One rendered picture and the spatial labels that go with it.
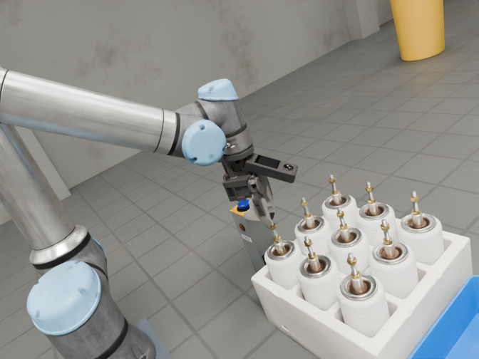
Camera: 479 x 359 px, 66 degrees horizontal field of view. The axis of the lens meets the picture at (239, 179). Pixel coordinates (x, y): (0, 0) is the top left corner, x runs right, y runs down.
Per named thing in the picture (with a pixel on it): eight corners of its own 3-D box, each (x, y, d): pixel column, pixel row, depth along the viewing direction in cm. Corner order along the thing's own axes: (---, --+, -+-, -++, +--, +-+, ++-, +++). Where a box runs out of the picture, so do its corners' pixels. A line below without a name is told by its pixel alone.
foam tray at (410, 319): (390, 411, 77) (376, 356, 69) (269, 323, 107) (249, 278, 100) (474, 292, 94) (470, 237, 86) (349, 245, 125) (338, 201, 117)
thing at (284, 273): (308, 282, 106) (292, 233, 99) (321, 305, 98) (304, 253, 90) (278, 295, 106) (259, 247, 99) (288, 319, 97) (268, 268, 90)
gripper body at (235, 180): (239, 187, 92) (223, 145, 87) (271, 182, 89) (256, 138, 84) (230, 204, 86) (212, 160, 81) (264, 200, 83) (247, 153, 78)
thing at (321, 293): (310, 310, 97) (291, 259, 90) (345, 300, 96) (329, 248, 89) (318, 340, 89) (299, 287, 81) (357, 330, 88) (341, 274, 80)
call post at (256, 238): (275, 295, 116) (244, 217, 103) (261, 287, 121) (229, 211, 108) (290, 281, 119) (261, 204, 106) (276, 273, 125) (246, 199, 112)
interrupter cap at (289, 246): (290, 238, 98) (289, 236, 98) (299, 253, 91) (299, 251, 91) (264, 248, 98) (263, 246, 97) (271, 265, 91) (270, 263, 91)
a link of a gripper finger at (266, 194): (257, 212, 96) (244, 186, 91) (279, 210, 94) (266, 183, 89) (255, 221, 94) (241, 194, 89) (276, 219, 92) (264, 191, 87)
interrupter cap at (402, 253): (375, 242, 86) (374, 240, 85) (410, 243, 82) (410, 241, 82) (370, 265, 80) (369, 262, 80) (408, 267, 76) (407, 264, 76)
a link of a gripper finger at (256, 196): (262, 210, 88) (252, 177, 86) (269, 209, 87) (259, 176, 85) (256, 219, 84) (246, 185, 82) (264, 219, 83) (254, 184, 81)
